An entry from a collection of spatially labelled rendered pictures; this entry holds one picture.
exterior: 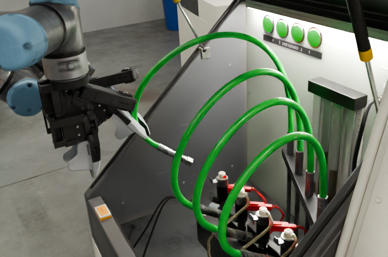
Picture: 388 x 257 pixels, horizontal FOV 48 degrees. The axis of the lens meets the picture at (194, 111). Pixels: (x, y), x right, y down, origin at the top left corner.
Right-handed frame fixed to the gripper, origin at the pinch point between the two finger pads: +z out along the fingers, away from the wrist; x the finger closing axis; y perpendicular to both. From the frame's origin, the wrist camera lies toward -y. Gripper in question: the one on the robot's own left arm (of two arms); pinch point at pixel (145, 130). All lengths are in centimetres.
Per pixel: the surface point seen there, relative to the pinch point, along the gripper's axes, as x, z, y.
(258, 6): -22.6, -2.8, -38.5
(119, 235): 1.5, 13.9, 23.8
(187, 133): 18.4, 6.2, -12.3
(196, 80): -27.1, -0.4, -11.7
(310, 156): 9.4, 27.4, -24.7
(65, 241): -120, 12, 126
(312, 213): 12.9, 35.4, -17.4
